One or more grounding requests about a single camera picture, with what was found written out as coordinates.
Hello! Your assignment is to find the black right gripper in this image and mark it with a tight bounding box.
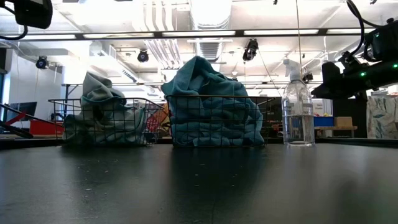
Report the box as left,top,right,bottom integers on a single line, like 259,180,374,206
310,61,374,100

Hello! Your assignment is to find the blue plastic bin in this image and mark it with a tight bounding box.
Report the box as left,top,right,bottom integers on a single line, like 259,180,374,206
313,116,335,128

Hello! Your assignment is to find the brown cardboard box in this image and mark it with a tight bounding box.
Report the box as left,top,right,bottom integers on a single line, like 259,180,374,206
334,116,354,128

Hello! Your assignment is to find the low wooden table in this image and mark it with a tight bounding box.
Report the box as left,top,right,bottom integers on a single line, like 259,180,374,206
313,125,358,138

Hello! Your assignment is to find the clear plastic spray bottle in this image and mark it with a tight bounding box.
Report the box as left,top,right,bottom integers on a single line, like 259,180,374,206
281,58,315,147

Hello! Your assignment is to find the leaf patterned cloth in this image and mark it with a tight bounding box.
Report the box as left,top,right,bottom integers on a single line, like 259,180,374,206
366,95,398,139

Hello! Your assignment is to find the colourful patchwork quilt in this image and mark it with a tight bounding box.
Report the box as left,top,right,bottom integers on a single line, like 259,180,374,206
146,102,172,133

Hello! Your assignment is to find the black overhead light bar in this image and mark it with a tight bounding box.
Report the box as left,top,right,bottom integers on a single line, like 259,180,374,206
21,29,377,41

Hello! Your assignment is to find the red box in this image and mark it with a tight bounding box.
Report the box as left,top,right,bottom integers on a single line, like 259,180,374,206
29,119,65,136

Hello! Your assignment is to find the black computer monitor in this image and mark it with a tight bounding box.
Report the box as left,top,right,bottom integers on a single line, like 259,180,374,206
7,101,38,121

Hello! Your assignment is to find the black slanted bar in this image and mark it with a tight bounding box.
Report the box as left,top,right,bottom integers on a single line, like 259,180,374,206
0,120,34,139

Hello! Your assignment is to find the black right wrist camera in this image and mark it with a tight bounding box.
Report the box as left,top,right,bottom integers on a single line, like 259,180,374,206
338,50,363,70

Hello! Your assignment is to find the silver ceiling duct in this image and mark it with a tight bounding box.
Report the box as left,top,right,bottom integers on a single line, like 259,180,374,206
189,0,233,63

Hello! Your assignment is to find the gold wire basket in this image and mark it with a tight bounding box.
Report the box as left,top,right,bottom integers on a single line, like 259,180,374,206
48,97,165,146
165,94,276,147

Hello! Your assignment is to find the thin black cable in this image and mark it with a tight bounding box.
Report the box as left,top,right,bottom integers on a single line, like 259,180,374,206
0,103,65,128

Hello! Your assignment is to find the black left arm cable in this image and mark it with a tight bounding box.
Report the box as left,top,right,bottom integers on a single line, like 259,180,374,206
0,5,29,40

